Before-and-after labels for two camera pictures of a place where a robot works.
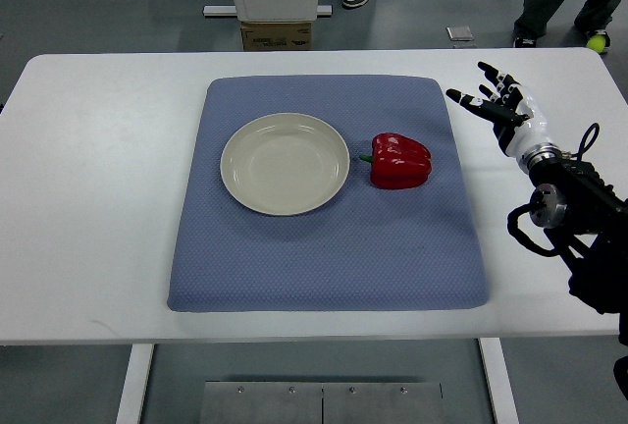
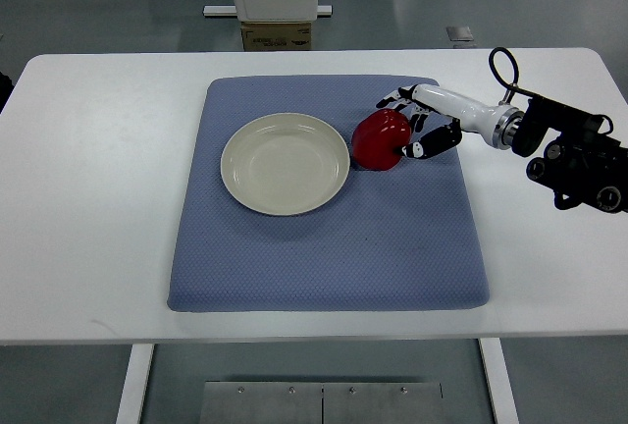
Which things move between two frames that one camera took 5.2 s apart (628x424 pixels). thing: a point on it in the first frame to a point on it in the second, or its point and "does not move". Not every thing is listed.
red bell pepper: [398, 162] to [378, 138]
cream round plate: [287, 164] does not move
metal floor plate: [288, 402] does not move
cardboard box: [277, 35] does not move
